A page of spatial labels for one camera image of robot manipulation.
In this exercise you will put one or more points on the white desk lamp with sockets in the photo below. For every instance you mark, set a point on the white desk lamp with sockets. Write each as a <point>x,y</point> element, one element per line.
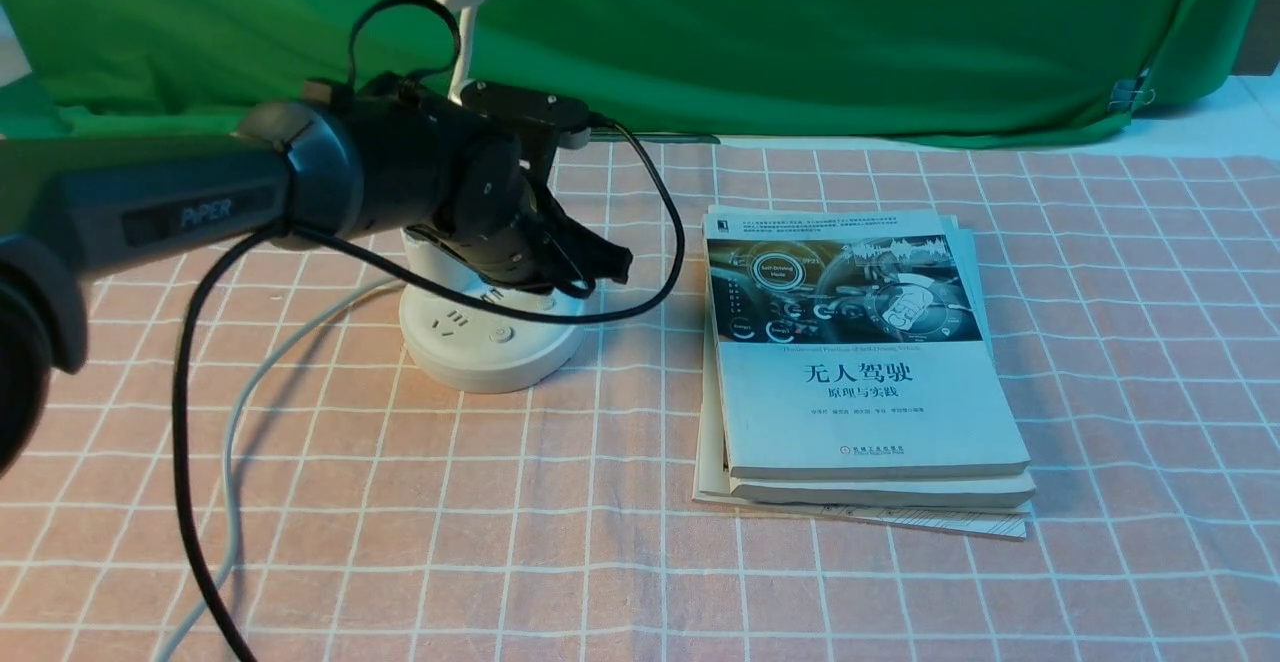
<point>476,351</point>

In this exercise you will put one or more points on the top book with car cover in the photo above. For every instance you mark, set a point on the top book with car cover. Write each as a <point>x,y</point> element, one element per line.
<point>860,382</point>

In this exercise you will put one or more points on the metal binder clip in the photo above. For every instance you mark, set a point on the metal binder clip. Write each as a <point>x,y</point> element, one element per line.
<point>1131,94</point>

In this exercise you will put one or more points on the bottom thin booklet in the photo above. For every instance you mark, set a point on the bottom thin booklet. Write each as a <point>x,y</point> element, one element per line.
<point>712,442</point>

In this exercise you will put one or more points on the pink checked tablecloth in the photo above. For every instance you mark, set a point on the pink checked tablecloth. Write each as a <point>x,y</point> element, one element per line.
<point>1133,299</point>

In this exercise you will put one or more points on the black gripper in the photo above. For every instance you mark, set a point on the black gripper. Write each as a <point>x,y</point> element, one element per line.
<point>489,223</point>

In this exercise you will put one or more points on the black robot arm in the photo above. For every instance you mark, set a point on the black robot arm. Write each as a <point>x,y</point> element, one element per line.
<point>340,161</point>

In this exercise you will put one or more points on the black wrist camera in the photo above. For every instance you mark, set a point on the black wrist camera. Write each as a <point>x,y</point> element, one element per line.
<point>543,122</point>

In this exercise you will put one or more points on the green backdrop cloth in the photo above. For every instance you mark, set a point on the green backdrop cloth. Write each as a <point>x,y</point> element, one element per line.
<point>951,73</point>

